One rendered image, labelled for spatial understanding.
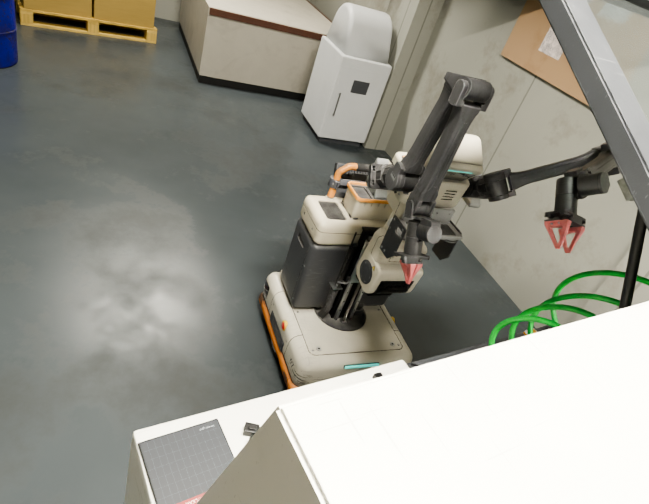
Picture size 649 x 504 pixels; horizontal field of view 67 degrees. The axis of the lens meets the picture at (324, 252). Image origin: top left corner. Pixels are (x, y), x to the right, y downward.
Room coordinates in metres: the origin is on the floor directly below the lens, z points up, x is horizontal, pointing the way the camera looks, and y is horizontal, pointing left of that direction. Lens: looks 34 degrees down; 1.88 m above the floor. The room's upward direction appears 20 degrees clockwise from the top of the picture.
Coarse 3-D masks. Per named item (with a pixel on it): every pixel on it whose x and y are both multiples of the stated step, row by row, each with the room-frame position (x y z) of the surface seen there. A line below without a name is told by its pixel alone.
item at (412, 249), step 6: (408, 240) 1.35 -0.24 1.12; (414, 240) 1.35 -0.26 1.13; (420, 240) 1.36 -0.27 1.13; (408, 246) 1.34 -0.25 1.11; (414, 246) 1.34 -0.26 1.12; (420, 246) 1.35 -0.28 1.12; (396, 252) 1.34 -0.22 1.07; (402, 252) 1.36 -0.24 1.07; (408, 252) 1.33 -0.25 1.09; (414, 252) 1.33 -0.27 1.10; (420, 252) 1.34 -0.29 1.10; (402, 258) 1.31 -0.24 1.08; (420, 258) 1.34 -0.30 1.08; (426, 258) 1.35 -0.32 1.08
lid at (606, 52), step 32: (544, 0) 1.05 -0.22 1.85; (576, 0) 1.06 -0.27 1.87; (608, 0) 1.24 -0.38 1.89; (640, 0) 1.34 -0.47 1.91; (576, 32) 0.98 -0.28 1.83; (608, 32) 1.12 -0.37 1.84; (640, 32) 1.24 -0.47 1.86; (576, 64) 0.96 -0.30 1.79; (608, 64) 0.96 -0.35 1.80; (640, 64) 1.12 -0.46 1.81; (608, 96) 0.89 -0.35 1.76; (640, 96) 1.02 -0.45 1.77; (608, 128) 0.87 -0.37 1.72; (640, 128) 0.88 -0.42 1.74; (640, 160) 0.81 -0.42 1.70; (640, 192) 0.79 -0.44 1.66
